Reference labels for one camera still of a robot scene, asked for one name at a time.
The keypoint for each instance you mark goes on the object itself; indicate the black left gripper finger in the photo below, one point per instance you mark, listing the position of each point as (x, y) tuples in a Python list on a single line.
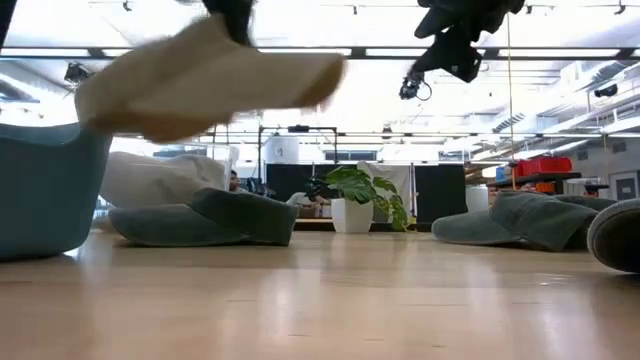
[(237, 17)]

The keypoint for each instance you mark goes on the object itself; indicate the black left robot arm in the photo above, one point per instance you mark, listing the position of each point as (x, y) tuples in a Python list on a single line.
[(5, 15)]

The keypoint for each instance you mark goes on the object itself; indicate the green plant in white pot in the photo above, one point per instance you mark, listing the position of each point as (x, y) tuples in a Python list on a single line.
[(352, 215)]

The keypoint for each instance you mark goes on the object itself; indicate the black ceiling camera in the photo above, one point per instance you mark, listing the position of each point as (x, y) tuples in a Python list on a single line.
[(77, 73)]

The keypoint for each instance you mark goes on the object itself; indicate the blue plastic crate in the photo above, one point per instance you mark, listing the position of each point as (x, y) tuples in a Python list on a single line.
[(505, 173)]

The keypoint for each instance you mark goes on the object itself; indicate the person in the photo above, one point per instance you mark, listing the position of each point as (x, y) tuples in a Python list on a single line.
[(234, 181), (300, 200)]

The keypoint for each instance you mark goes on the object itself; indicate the beige fabric hat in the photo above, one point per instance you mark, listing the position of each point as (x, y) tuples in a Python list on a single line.
[(200, 85), (150, 180)]

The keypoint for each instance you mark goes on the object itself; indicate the teal plastic bin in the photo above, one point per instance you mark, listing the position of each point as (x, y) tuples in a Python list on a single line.
[(45, 195)]

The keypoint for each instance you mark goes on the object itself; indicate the red plastic crate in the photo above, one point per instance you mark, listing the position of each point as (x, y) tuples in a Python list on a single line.
[(545, 165)]

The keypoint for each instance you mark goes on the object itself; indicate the white barrel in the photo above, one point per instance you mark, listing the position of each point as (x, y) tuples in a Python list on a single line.
[(476, 198)]

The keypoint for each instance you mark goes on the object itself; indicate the white tank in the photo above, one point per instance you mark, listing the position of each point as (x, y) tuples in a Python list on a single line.
[(281, 150)]

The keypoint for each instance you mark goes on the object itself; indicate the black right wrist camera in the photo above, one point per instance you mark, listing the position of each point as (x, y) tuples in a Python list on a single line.
[(410, 87)]

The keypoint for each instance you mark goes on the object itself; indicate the black partition panel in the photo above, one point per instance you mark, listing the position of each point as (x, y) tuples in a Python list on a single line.
[(440, 195)]

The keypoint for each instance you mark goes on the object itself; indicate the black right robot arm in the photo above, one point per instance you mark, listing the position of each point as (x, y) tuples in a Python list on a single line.
[(510, 5)]

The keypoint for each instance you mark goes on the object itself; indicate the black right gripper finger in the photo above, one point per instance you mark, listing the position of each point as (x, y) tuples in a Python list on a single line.
[(452, 55)]

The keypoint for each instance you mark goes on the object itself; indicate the black shelf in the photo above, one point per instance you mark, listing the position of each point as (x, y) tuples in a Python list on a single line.
[(550, 178)]

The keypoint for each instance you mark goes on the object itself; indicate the white cloth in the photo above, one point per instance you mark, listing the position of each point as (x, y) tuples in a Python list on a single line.
[(400, 180)]

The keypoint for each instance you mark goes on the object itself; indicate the grey-green fabric hat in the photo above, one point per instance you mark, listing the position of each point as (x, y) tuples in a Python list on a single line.
[(225, 215), (620, 240), (530, 220)]

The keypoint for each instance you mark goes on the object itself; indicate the black ceiling lamp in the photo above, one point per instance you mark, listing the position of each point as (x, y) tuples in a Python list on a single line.
[(606, 90)]

